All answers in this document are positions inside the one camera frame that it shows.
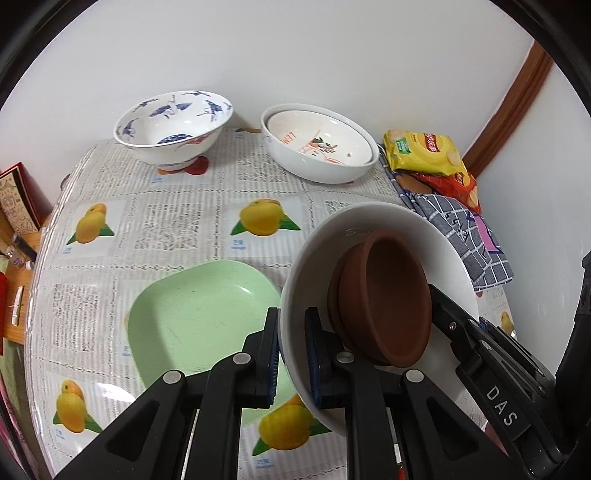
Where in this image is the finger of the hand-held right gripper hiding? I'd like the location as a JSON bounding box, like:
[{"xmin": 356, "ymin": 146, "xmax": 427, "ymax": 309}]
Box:
[{"xmin": 427, "ymin": 284, "xmax": 491, "ymax": 370}]

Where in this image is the green square plate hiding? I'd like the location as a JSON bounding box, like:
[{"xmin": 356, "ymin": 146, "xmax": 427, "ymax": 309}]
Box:
[{"xmin": 128, "ymin": 260, "xmax": 296, "ymax": 428}]

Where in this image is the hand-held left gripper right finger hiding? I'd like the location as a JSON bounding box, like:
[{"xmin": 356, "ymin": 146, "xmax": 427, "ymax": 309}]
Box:
[{"xmin": 304, "ymin": 308, "xmax": 513, "ymax": 480}]

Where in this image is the white bowl with orange print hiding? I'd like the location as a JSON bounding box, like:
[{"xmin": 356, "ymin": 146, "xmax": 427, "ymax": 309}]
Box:
[{"xmin": 267, "ymin": 110, "xmax": 376, "ymax": 167}]

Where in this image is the red chip bag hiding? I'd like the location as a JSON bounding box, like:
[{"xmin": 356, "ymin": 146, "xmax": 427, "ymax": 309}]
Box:
[{"xmin": 409, "ymin": 168, "xmax": 482, "ymax": 215}]

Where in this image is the plain white bowl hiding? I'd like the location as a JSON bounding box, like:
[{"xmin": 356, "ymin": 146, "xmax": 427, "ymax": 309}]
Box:
[{"xmin": 280, "ymin": 202, "xmax": 479, "ymax": 437}]

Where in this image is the black marker pen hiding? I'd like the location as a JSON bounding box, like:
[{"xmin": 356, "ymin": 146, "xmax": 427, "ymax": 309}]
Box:
[{"xmin": 11, "ymin": 233, "xmax": 38, "ymax": 261}]

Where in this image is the red box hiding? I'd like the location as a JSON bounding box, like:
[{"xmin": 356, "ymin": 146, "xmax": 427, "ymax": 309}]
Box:
[{"xmin": 0, "ymin": 161, "xmax": 52, "ymax": 232}]

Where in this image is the brown clay bowl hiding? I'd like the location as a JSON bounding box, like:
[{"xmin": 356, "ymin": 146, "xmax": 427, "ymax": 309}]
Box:
[
  {"xmin": 337, "ymin": 230, "xmax": 432, "ymax": 367},
  {"xmin": 327, "ymin": 242, "xmax": 398, "ymax": 367}
]

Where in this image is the large white bowl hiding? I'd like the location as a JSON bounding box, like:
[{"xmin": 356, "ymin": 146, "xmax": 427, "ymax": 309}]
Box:
[{"xmin": 260, "ymin": 105, "xmax": 379, "ymax": 184}]

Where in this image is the wooden side table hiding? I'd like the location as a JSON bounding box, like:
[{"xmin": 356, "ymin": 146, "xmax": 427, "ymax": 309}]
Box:
[{"xmin": 0, "ymin": 228, "xmax": 47, "ymax": 344}]

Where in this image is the mango print tablecloth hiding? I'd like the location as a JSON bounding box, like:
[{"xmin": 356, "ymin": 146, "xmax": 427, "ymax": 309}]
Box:
[{"xmin": 25, "ymin": 127, "xmax": 518, "ymax": 480}]

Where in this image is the grey plaid cloth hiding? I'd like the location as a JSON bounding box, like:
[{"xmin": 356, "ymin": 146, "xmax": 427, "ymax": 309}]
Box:
[{"xmin": 378, "ymin": 143, "xmax": 515, "ymax": 291}]

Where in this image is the yellow chip bag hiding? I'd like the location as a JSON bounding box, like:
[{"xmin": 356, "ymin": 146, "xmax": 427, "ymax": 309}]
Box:
[{"xmin": 382, "ymin": 129, "xmax": 462, "ymax": 176}]

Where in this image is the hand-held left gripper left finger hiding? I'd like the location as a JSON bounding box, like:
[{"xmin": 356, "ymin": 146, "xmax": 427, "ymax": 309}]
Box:
[{"xmin": 55, "ymin": 307, "xmax": 281, "ymax": 480}]

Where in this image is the blue patterned white bowl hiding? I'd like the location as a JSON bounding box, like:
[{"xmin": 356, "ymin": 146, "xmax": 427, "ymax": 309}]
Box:
[{"xmin": 113, "ymin": 90, "xmax": 234, "ymax": 171}]

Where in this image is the brown wooden door frame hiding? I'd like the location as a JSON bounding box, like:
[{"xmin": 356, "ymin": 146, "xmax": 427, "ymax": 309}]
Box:
[{"xmin": 462, "ymin": 39, "xmax": 554, "ymax": 178}]

